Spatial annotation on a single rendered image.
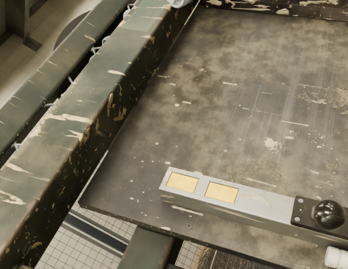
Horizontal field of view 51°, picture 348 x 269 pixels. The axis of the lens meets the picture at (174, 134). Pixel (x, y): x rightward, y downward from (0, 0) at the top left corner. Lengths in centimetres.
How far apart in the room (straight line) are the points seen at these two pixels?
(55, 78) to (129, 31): 53
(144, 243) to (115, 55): 40
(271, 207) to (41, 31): 628
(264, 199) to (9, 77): 569
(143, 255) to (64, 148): 23
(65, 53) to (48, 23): 542
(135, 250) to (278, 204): 26
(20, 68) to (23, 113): 498
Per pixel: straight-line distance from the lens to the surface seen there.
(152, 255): 67
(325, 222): 49
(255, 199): 62
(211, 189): 63
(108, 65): 80
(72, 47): 146
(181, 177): 64
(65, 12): 708
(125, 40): 86
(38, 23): 683
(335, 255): 61
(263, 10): 109
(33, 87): 133
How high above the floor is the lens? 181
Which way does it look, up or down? 6 degrees down
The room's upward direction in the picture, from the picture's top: 59 degrees counter-clockwise
